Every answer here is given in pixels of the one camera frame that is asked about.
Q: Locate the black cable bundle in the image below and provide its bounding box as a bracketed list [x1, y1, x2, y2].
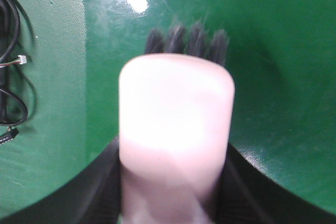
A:
[0, 0, 37, 146]

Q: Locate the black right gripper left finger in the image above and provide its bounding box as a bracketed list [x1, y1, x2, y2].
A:
[1, 137, 121, 223]

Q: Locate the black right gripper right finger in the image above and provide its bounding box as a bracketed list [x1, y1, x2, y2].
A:
[215, 144, 335, 223]

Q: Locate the beige hand brush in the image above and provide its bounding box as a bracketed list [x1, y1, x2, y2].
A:
[119, 23, 235, 223]

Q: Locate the green conveyor belt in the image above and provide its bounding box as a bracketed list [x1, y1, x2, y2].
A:
[1, 0, 335, 218]

